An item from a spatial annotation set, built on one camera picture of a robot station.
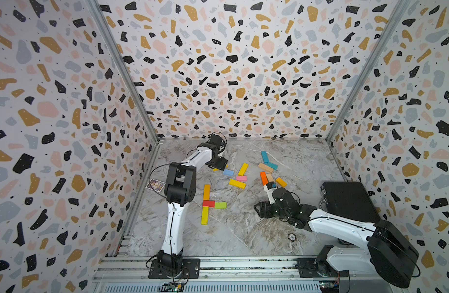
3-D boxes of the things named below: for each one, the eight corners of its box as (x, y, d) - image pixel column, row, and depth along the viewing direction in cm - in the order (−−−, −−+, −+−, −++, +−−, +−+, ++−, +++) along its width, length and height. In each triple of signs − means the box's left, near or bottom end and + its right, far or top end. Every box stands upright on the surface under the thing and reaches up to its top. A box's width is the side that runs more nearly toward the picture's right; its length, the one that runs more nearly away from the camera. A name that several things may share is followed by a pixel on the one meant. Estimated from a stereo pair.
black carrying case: (329, 221, 89) (335, 215, 84) (318, 188, 101) (323, 181, 96) (372, 221, 89) (381, 216, 84) (356, 188, 101) (363, 181, 96)
